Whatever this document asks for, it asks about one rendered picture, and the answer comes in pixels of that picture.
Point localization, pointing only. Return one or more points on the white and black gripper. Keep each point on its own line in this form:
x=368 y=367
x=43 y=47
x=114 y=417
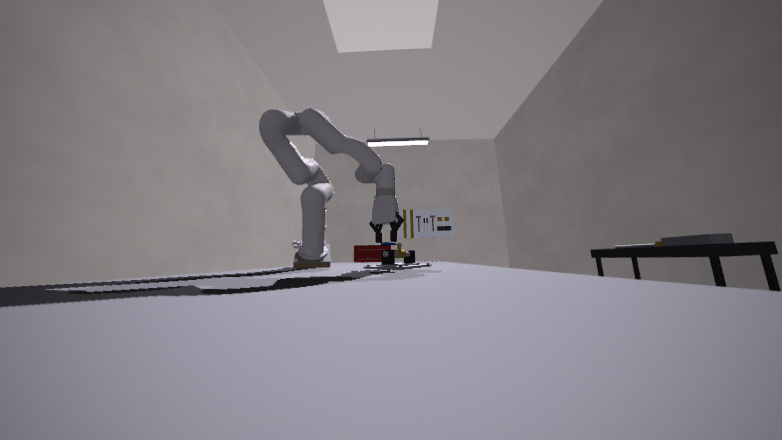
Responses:
x=385 y=211

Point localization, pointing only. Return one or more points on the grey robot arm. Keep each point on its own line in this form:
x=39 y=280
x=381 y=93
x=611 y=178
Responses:
x=275 y=124

